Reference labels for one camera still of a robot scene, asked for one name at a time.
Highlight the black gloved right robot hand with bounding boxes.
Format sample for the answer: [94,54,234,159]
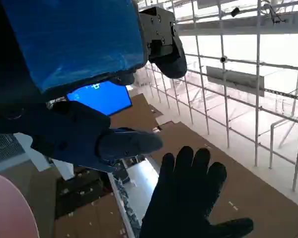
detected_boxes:
[139,145,254,238]

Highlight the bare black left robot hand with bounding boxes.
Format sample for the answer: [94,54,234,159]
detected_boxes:
[0,0,187,173]

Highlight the pink bowl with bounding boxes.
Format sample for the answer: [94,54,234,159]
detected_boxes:
[0,173,40,238]

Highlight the brown cardboard partition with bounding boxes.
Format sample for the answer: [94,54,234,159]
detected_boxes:
[53,93,298,238]

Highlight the blue computer monitor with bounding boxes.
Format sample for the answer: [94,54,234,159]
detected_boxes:
[66,81,133,117]

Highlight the dark drawer shelf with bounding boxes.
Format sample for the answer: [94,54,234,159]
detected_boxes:
[55,166,115,220]

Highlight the grey hanging panel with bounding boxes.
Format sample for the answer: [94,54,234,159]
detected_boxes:
[206,65,265,97]

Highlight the large white mesh-front unit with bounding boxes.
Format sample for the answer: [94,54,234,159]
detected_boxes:
[0,130,74,181]

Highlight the white metal grid frame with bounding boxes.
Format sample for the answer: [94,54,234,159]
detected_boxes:
[136,0,298,192]

